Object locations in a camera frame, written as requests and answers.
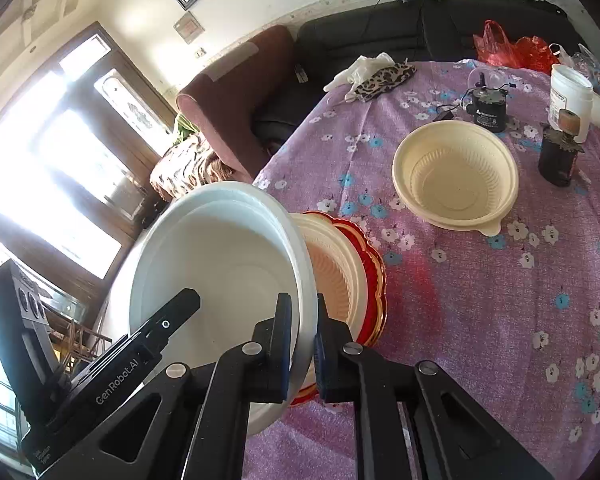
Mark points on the white plastic jar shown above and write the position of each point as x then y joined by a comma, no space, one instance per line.
570,95

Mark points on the clear plastic bag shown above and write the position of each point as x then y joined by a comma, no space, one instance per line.
592,67

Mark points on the red plastic bag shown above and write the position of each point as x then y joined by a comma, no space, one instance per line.
510,50

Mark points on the green cloth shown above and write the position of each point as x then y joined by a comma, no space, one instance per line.
182,127

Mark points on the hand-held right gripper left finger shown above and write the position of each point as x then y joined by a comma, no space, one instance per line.
282,350

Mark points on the leopard print cloth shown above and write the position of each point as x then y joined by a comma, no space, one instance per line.
385,80

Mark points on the black leather sofa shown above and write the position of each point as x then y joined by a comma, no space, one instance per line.
380,30

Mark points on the wooden glass door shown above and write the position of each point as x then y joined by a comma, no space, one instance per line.
130,105

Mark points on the cream bowl with key pattern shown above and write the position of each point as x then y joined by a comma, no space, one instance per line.
330,270

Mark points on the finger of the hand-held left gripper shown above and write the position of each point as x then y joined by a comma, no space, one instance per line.
172,317

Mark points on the black motor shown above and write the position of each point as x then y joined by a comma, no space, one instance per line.
487,110

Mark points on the red scalloped plate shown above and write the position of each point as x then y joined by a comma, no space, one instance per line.
380,300

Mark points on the wall plaque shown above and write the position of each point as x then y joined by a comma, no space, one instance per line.
188,26

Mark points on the maroon armchair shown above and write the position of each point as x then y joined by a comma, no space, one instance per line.
230,105

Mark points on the white glove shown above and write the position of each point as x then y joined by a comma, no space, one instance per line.
360,67

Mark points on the cream ribbed bowl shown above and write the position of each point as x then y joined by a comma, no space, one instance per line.
455,175

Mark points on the patterned blanket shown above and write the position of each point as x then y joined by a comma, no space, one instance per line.
190,165

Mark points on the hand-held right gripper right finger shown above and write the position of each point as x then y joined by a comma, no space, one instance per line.
325,360

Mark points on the black power plug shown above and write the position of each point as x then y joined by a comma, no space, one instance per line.
442,116

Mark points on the dark bottle with cork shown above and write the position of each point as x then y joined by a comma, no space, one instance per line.
557,160

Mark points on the clear plastic dome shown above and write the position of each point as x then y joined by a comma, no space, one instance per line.
482,80

